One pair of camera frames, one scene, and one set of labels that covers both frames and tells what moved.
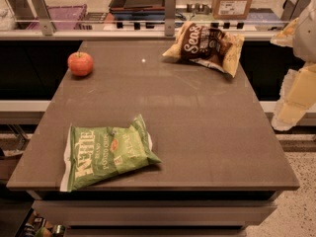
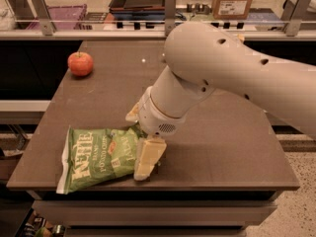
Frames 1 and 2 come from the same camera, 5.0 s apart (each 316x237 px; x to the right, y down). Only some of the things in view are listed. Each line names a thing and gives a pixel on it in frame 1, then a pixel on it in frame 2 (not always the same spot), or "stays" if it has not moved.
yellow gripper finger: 297,97 to 150,151
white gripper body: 305,34 to 154,118
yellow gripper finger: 286,36 to 133,115
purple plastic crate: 65,17 stays
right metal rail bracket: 292,10 stays
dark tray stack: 139,3 stays
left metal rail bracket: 40,10 stays
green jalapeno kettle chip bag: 95,153 stays
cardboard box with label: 233,1 stays
